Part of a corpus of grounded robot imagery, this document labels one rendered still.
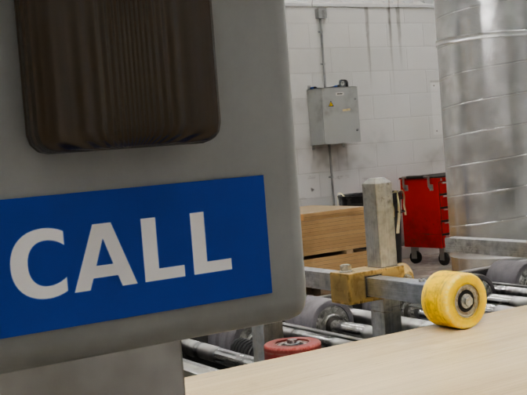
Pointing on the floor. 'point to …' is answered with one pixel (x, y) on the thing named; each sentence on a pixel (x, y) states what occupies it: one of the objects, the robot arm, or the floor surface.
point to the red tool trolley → (426, 215)
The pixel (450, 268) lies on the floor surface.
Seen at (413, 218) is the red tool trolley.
